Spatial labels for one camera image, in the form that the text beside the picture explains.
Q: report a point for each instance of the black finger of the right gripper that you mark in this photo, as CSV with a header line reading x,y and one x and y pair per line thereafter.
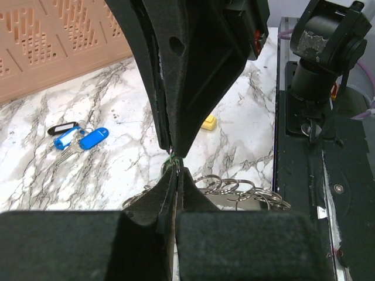
x,y
195,59
136,26

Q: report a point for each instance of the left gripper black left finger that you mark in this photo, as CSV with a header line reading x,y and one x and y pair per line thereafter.
x,y
133,244

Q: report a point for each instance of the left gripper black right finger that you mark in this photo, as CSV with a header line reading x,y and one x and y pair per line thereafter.
x,y
244,245

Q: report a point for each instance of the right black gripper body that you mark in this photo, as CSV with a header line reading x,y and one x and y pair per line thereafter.
x,y
248,21

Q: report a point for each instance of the yellow pink marker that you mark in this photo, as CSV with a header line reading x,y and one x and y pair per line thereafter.
x,y
209,123

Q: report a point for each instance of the peach compartment organizer box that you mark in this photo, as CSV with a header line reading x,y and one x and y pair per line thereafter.
x,y
45,43

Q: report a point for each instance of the silver loose key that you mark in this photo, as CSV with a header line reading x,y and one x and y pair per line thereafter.
x,y
73,149

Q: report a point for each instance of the blue key tag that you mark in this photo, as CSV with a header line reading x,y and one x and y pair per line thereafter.
x,y
93,138
63,141

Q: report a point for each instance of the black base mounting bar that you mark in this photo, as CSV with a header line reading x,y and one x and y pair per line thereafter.
x,y
321,164

